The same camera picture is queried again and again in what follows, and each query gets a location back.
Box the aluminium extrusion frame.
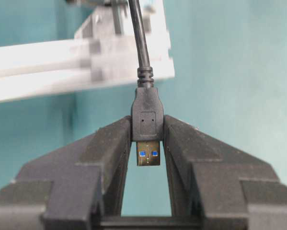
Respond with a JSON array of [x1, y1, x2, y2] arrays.
[[0, 0, 175, 104]]

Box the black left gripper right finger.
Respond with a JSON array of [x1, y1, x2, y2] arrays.
[[163, 115, 287, 230]]

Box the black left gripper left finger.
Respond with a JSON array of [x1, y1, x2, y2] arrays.
[[0, 116, 131, 230]]

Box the black USB cable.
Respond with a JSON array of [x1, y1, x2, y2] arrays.
[[127, 0, 165, 167]]

